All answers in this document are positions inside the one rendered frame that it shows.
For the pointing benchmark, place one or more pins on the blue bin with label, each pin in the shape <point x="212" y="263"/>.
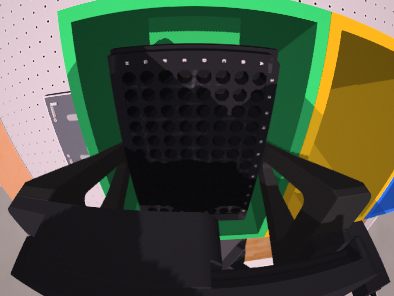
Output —
<point x="385" y="204"/>

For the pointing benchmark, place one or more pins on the yellow recycle bin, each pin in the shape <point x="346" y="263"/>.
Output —
<point x="356" y="134"/>

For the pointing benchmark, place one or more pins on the green open bin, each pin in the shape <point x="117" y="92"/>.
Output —
<point x="298" y="31"/>

